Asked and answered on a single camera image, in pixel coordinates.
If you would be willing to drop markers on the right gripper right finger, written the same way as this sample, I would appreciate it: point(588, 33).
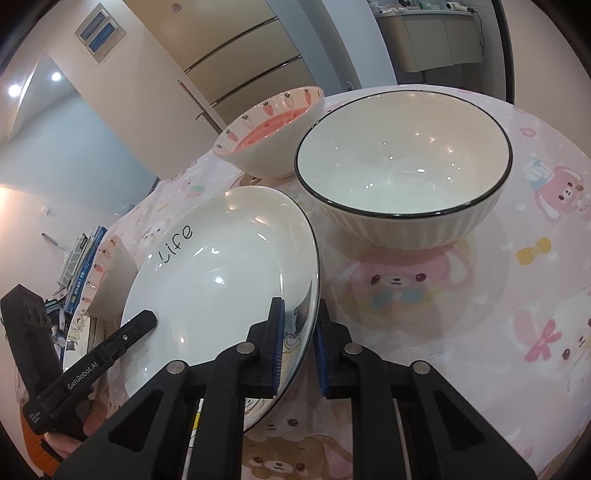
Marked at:
point(408, 422)

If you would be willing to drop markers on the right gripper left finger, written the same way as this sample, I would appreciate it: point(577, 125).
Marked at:
point(187, 421)

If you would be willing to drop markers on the white plate with life text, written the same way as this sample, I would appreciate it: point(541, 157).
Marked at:
point(213, 274)

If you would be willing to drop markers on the large white black-rimmed bowl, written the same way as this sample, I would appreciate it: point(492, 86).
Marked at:
point(406, 169)

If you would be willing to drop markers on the pink strawberry pattern bowl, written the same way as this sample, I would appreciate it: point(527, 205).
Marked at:
point(262, 142)

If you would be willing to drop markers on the left hand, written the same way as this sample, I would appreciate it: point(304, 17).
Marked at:
point(65, 445)

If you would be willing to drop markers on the stack of books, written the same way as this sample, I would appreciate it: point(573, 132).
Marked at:
point(77, 267)

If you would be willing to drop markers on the pink cartoon tablecloth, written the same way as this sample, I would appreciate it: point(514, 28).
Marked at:
point(504, 312)

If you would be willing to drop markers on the beige refrigerator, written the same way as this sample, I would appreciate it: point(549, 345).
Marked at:
point(238, 53)

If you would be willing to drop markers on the bathroom vanity cabinet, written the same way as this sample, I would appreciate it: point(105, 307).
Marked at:
point(422, 40)

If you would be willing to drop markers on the white hair dryer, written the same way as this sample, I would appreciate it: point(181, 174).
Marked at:
point(456, 6)

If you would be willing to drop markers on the wall electrical panel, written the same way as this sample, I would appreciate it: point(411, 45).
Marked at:
point(99, 33)

